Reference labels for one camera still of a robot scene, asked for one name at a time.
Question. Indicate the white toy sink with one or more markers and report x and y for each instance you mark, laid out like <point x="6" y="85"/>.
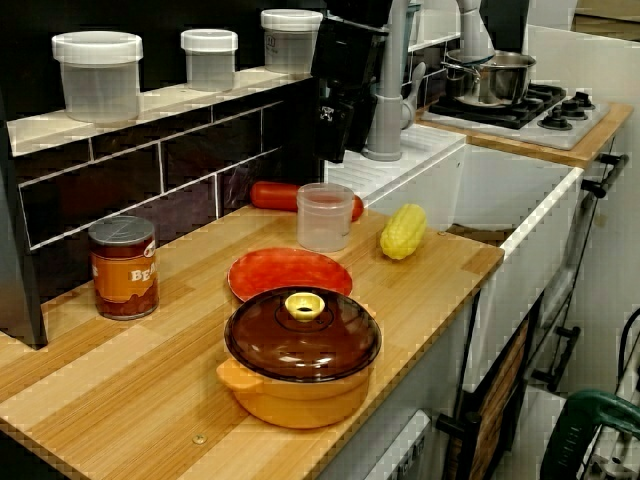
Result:
<point x="500" y="190"/>

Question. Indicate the white toy kitchen cabinet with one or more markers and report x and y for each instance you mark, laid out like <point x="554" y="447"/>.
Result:
<point x="425" y="360"/>

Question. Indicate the black stove knob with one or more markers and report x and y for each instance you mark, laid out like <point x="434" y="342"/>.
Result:
<point x="574" y="110"/>
<point x="556" y="120"/>
<point x="584" y="101"/>

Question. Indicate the wood framed panel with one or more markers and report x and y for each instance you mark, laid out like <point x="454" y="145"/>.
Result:
<point x="500" y="400"/>

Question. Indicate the orange beans can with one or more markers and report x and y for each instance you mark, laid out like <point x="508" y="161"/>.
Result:
<point x="125" y="280"/>

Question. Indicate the brown lid with yellow knob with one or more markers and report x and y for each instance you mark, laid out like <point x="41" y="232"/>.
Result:
<point x="280" y="345"/>

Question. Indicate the red toy sausage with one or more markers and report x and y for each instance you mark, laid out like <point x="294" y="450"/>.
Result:
<point x="272" y="196"/>

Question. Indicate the grey toy faucet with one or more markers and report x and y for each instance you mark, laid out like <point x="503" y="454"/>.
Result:
<point x="385" y="125"/>

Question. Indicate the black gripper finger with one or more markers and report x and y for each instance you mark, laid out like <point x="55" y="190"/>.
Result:
<point x="335" y="132"/>
<point x="364" y="122"/>

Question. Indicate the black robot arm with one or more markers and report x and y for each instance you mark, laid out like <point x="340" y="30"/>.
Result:
<point x="355" y="10"/>

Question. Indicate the steel cooking pot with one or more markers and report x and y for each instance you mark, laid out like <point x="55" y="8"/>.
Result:
<point x="500" y="80"/>

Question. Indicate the grey dispenser panel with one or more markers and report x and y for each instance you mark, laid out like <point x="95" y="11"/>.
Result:
<point x="400" y="455"/>

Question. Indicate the red round plate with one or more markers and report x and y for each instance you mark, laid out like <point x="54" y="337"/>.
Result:
<point x="280" y="275"/>

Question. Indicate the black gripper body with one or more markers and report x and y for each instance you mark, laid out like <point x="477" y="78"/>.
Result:
<point x="350" y="55"/>

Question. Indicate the yellow toy corn cob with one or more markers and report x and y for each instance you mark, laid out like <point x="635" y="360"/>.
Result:
<point x="402" y="232"/>

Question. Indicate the large white-lidded plastic jar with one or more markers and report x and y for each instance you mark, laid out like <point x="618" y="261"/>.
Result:
<point x="100" y="85"/>

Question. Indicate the small white-lidded plastic jar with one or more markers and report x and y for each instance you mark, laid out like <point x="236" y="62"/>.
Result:
<point x="210" y="65"/>

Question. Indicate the orange toy cooking pot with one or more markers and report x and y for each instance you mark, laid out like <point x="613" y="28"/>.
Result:
<point x="300" y="405"/>

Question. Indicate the clear lidless plastic cup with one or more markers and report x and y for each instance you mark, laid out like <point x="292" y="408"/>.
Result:
<point x="325" y="230"/>

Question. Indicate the black toy stove top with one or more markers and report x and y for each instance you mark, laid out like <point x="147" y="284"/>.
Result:
<point x="500" y="116"/>

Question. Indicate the black tiled backsplash shelf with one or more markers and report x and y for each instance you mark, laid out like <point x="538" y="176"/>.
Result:
<point x="125" y="185"/>

